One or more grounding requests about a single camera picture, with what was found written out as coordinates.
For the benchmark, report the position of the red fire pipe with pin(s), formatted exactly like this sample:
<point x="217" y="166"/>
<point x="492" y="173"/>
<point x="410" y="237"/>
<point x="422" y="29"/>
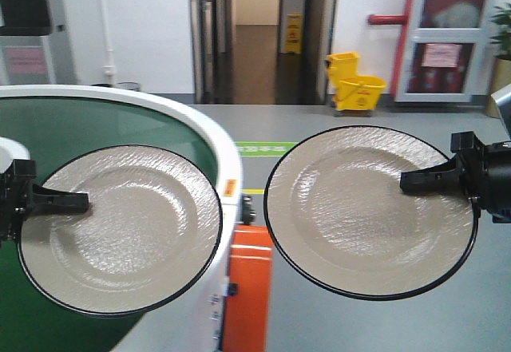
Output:
<point x="401" y="20"/>

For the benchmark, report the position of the green circular conveyor belt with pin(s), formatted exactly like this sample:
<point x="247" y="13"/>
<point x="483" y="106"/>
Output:
<point x="56" y="130"/>

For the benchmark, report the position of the yellow wet floor sign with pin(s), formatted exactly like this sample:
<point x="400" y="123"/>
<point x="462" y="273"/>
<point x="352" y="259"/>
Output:
<point x="293" y="34"/>

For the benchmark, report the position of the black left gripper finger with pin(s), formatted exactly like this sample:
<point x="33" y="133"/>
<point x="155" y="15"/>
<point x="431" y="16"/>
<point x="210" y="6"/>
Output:
<point x="45" y="201"/>

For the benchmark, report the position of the water dispenser machine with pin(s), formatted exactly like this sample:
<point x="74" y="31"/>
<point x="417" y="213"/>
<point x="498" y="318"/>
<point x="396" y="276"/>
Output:
<point x="34" y="43"/>

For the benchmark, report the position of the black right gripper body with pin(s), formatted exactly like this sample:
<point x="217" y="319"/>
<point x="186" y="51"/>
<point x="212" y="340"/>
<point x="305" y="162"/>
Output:
<point x="485" y="173"/>

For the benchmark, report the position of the potted plant gold pot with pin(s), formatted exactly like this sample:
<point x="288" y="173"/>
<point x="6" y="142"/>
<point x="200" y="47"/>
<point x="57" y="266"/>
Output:
<point x="501" y="40"/>

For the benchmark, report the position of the black wire waste bin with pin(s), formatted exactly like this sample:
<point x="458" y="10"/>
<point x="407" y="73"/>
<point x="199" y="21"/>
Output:
<point x="130" y="86"/>

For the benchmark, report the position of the beige plate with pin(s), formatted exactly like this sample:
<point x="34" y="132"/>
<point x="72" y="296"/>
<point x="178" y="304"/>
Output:
<point x="336" y="213"/>
<point x="151" y="231"/>

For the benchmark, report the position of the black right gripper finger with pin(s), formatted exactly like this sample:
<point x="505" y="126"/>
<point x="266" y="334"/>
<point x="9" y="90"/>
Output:
<point x="441" y="178"/>

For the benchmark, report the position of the orange conveyor side panel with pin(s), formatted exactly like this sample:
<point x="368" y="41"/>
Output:
<point x="246" y="314"/>

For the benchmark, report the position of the fire hose cabinet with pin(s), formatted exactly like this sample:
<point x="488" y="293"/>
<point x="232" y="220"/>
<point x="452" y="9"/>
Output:
<point x="441" y="50"/>

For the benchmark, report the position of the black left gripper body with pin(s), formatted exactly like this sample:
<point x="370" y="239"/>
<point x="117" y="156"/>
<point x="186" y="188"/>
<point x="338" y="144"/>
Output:
<point x="16" y="183"/>

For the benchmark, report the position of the white outer conveyor rim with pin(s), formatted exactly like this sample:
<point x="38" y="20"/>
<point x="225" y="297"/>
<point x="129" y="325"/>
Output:
<point x="194" y="321"/>

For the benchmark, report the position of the yellow mop bucket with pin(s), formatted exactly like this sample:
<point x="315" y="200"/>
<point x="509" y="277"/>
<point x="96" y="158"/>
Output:
<point x="353" y="92"/>

